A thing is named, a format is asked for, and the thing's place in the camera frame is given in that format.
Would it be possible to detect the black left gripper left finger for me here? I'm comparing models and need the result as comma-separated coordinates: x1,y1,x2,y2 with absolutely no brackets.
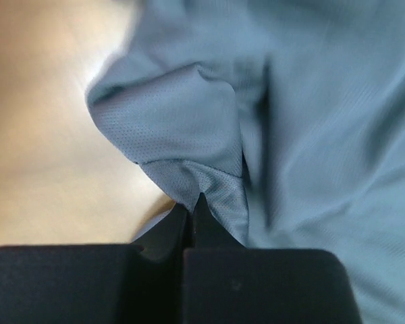
0,205,188,323

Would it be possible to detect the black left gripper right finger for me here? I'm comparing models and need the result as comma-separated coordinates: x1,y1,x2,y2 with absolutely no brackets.
182,195,361,323

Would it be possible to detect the grey t-shirt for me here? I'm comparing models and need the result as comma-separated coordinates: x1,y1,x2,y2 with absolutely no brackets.
86,1,405,323

